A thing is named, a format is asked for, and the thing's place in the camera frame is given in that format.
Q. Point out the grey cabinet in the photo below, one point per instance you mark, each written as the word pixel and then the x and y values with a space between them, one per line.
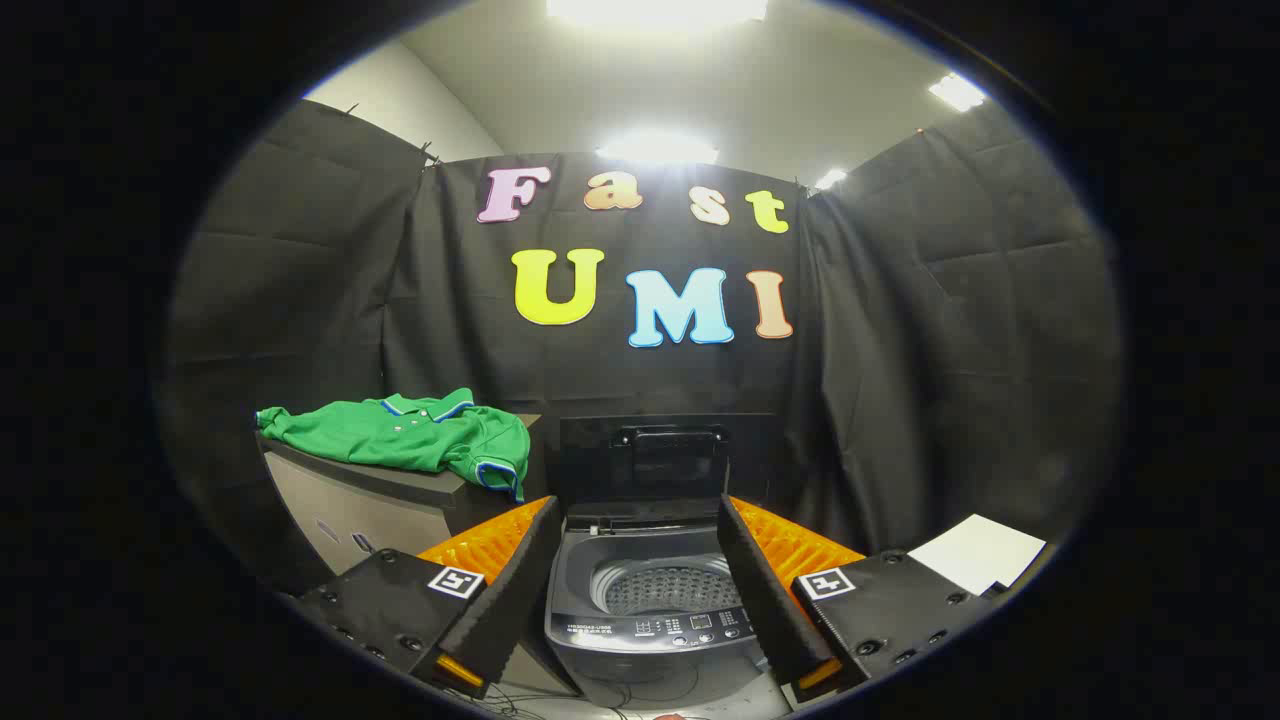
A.
pixel 340 510

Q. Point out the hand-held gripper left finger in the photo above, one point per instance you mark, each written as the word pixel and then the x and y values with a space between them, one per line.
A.
pixel 520 585

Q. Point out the grey washing machine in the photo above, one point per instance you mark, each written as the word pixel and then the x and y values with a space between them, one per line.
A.
pixel 640 628

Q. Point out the green polo shirt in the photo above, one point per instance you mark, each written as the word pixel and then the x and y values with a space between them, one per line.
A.
pixel 400 435

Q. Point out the ceiling light panel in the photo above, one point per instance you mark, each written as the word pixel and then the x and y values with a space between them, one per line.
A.
pixel 830 178
pixel 957 92
pixel 655 148
pixel 655 8

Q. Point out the white paper sheet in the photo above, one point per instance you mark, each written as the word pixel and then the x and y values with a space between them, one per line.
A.
pixel 975 552

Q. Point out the black backdrop cloth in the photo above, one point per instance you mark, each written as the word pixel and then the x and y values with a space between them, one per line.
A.
pixel 900 350

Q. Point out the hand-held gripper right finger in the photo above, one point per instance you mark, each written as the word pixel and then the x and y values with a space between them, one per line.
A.
pixel 760 590

